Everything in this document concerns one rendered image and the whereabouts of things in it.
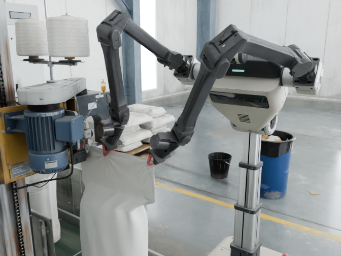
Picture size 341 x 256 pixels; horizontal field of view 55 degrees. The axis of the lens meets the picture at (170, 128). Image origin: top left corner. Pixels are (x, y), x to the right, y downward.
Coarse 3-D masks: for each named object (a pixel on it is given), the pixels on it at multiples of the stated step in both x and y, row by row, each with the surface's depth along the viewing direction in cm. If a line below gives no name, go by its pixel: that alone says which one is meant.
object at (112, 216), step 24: (96, 168) 168; (120, 168) 157; (144, 168) 148; (96, 192) 168; (120, 192) 160; (144, 192) 151; (96, 216) 164; (120, 216) 156; (144, 216) 161; (96, 240) 168; (120, 240) 158; (144, 240) 162
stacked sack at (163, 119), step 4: (160, 116) 512; (164, 116) 512; (168, 116) 516; (172, 116) 522; (152, 120) 490; (156, 120) 490; (160, 120) 495; (164, 120) 504; (168, 120) 513; (172, 120) 523; (140, 124) 488; (144, 124) 487; (148, 124) 484; (152, 124) 481; (156, 124) 487; (160, 124) 496; (144, 128) 491; (148, 128) 486; (152, 128) 484
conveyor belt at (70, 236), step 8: (64, 224) 226; (72, 224) 226; (64, 232) 216; (72, 232) 216; (64, 240) 207; (72, 240) 207; (56, 248) 199; (64, 248) 199; (72, 248) 199; (80, 248) 199
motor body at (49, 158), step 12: (60, 108) 131; (24, 120) 125; (36, 120) 122; (48, 120) 123; (36, 132) 124; (48, 132) 125; (36, 144) 125; (48, 144) 126; (60, 144) 130; (36, 156) 126; (48, 156) 126; (60, 156) 129; (36, 168) 127; (48, 168) 127; (60, 168) 130
